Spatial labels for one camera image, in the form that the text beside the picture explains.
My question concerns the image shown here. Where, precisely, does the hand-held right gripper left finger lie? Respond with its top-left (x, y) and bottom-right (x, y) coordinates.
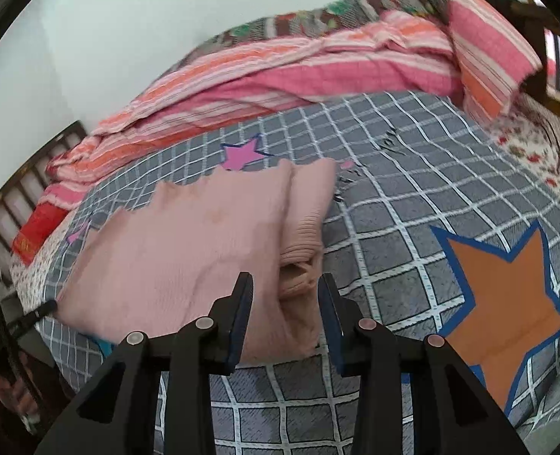
top-left (34, 271), bottom-right (255, 455)

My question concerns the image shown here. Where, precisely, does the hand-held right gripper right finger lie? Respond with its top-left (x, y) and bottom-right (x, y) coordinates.
top-left (318, 272), bottom-right (532, 455)

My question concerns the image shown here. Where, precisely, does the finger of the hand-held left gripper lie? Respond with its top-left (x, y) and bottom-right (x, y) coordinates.
top-left (5, 300), bottom-right (59, 338)

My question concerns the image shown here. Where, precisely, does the pink knit sweater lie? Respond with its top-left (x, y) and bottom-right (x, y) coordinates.
top-left (55, 158), bottom-right (340, 371)

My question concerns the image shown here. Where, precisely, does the person's left hand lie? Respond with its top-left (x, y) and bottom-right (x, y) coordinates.
top-left (0, 372), bottom-right (41, 437)

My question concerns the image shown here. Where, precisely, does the red embroidered pillow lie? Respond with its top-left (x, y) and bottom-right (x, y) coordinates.
top-left (11, 201), bottom-right (70, 267)

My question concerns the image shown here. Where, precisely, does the dark wooden headboard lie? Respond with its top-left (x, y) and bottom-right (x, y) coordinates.
top-left (0, 120), bottom-right (89, 291)

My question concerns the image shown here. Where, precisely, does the grey checked star blanket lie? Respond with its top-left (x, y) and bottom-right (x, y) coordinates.
top-left (36, 90), bottom-right (560, 455)

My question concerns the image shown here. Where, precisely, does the pink orange striped quilt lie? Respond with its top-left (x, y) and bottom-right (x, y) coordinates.
top-left (38, 0), bottom-right (544, 212)

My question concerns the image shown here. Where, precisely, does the dark floral quilt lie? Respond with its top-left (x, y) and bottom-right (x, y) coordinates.
top-left (199, 0), bottom-right (457, 58)

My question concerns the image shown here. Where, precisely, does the brown wooden glazed door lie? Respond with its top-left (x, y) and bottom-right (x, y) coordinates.
top-left (521, 0), bottom-right (560, 101)

